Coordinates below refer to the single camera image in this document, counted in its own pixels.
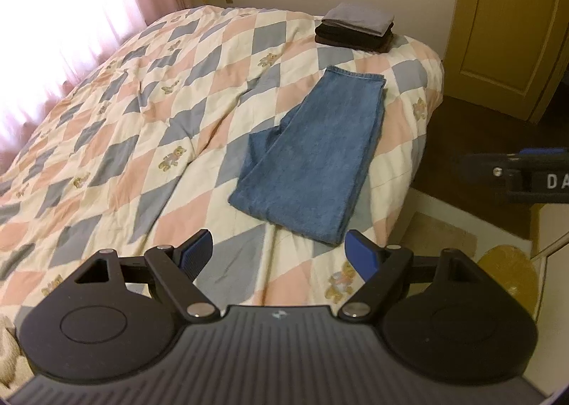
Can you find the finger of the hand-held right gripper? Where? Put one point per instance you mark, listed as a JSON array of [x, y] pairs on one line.
[[480, 167]]

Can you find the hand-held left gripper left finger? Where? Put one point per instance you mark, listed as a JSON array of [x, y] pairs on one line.
[[195, 253]]

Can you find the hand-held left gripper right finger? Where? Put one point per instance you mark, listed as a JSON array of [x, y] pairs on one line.
[[360, 253]]

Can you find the blue denim jeans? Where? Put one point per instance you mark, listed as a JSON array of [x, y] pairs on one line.
[[311, 160]]

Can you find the beige floor rug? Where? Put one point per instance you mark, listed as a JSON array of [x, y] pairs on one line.
[[444, 236]]

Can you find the yellow round stool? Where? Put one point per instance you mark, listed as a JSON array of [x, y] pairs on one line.
[[509, 280]]

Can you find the tan wooden door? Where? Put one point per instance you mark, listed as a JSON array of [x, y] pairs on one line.
[[506, 22]]

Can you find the bed with checkered quilt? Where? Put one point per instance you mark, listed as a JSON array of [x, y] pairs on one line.
[[133, 120]]

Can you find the brown folded cloth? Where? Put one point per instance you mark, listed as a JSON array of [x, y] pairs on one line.
[[355, 44]]

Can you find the black folded cloth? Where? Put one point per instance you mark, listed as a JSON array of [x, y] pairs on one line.
[[351, 33]]

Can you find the grey folded cloth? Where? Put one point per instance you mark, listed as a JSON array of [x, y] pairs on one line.
[[358, 17]]

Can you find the fluffy beige carpet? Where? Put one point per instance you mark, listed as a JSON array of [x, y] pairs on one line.
[[11, 342]]

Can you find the pink curtain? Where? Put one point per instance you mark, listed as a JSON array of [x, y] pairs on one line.
[[66, 9]]

